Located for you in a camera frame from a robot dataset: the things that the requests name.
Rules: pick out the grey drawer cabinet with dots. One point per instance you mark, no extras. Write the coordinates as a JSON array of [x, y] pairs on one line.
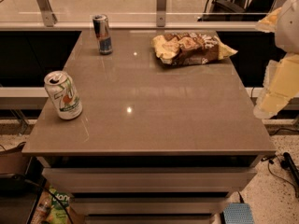
[[152, 144]]

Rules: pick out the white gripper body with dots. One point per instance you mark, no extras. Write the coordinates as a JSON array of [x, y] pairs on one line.
[[289, 27]]

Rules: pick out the middle metal railing bracket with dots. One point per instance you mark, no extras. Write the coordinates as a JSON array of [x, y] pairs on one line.
[[160, 13]]

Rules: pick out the plastic bottle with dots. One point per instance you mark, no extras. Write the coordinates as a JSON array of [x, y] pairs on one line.
[[42, 211]]

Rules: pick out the black office chair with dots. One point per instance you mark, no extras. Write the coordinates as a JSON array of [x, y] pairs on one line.
[[235, 10]]

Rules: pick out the green snack bag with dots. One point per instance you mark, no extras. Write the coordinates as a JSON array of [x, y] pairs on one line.
[[59, 207]]

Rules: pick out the left metal railing bracket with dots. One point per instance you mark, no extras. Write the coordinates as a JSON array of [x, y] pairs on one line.
[[47, 13]]

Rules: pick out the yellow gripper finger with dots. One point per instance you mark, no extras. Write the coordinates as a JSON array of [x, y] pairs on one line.
[[280, 85], [268, 23]]

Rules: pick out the brown bag on floor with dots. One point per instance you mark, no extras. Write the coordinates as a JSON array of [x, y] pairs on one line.
[[12, 161]]

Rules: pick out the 7up can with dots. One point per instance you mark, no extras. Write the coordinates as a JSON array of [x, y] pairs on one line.
[[63, 94]]

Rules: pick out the Red Bull can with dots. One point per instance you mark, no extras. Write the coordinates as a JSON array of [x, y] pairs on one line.
[[102, 33]]

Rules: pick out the black power strip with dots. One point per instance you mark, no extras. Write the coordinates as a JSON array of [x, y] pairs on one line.
[[288, 163]]

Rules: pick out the blue perforated box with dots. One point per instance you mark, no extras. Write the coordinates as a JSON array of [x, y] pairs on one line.
[[237, 213]]

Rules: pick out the brown chip bag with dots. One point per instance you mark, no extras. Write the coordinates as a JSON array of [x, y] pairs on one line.
[[190, 48]]

